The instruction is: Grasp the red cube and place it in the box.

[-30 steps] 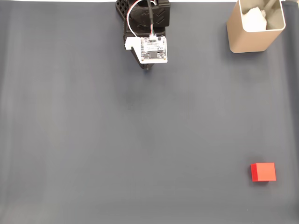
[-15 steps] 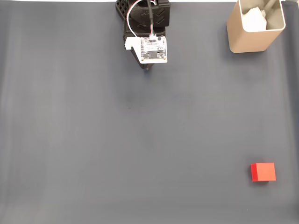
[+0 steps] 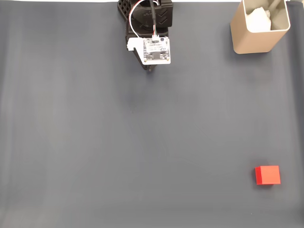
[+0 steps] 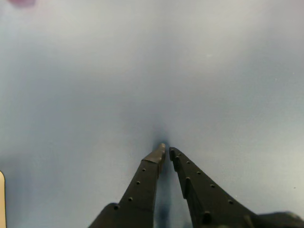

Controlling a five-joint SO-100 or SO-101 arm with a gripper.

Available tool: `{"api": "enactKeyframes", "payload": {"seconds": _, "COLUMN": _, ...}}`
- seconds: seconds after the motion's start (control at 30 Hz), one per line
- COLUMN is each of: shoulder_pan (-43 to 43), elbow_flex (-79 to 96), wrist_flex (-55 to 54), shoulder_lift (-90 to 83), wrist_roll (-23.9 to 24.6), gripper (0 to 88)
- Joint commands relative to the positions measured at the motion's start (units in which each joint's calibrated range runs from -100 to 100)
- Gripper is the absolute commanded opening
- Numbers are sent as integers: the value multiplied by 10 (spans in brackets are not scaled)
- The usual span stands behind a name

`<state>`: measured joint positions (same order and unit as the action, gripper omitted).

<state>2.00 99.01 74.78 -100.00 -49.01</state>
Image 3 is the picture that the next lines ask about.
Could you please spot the dark grey mat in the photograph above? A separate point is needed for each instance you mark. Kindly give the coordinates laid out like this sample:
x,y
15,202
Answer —
x,y
118,130

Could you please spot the red cube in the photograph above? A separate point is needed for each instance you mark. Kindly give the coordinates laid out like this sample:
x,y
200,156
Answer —
x,y
269,175

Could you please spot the white camera circuit board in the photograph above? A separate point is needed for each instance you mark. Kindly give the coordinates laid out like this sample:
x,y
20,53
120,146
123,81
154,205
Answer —
x,y
156,50

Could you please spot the beige metal box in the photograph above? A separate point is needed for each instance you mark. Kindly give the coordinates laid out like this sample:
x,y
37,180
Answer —
x,y
249,42

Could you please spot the white crumpled paper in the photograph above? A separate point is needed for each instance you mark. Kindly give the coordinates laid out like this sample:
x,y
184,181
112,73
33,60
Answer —
x,y
259,21

